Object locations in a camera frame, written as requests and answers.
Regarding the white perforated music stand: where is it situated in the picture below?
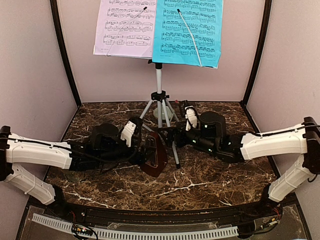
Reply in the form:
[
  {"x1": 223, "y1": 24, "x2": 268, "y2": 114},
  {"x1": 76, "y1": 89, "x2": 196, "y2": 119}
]
[{"x1": 128, "y1": 55, "x2": 178, "y2": 152}]

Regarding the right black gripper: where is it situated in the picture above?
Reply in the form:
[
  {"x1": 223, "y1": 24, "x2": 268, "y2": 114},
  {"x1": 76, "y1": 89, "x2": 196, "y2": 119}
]
[{"x1": 158, "y1": 120, "x2": 218, "y2": 155}]

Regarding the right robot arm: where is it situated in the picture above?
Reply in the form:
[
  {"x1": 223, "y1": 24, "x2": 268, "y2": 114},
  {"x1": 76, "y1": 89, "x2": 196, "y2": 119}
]
[{"x1": 161, "y1": 111, "x2": 320, "y2": 217}]

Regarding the grey slotted cable duct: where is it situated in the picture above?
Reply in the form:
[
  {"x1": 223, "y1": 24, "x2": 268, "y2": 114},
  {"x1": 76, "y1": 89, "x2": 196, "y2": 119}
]
[{"x1": 31, "y1": 213, "x2": 239, "y2": 240}]

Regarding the purple sheet music page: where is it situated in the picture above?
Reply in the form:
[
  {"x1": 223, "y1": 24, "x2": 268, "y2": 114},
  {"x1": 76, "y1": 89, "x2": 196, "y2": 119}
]
[{"x1": 93, "y1": 0, "x2": 157, "y2": 59}]

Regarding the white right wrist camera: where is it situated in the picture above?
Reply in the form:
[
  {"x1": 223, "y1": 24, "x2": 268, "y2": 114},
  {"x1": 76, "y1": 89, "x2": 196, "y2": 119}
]
[{"x1": 185, "y1": 105, "x2": 198, "y2": 131}]

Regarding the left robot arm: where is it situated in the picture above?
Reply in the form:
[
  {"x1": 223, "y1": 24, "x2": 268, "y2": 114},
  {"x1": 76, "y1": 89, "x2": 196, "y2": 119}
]
[{"x1": 0, "y1": 121, "x2": 146, "y2": 218}]

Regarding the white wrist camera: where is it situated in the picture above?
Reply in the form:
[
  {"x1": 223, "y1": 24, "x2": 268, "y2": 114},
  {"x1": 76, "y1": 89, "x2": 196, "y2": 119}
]
[
  {"x1": 185, "y1": 105, "x2": 198, "y2": 131},
  {"x1": 120, "y1": 120, "x2": 137, "y2": 148}
]

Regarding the blue sheet music page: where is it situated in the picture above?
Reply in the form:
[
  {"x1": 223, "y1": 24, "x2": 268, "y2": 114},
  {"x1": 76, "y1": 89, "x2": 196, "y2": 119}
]
[{"x1": 152, "y1": 0, "x2": 224, "y2": 69}]

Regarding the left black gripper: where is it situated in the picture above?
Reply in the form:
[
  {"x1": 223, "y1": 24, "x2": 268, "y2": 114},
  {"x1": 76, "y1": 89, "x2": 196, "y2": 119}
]
[{"x1": 96, "y1": 137, "x2": 157, "y2": 166}]

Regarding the brown wooden metronome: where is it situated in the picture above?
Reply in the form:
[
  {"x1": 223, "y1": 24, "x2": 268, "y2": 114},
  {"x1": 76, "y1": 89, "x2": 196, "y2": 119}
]
[{"x1": 140, "y1": 132, "x2": 168, "y2": 178}]

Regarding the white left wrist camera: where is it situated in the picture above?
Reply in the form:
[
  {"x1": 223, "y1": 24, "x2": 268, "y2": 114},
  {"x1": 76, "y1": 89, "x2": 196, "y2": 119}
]
[{"x1": 120, "y1": 120, "x2": 137, "y2": 148}]

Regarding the pale green round dish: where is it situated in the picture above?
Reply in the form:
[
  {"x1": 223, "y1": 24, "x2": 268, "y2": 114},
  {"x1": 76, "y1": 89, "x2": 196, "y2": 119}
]
[{"x1": 153, "y1": 106, "x2": 174, "y2": 121}]

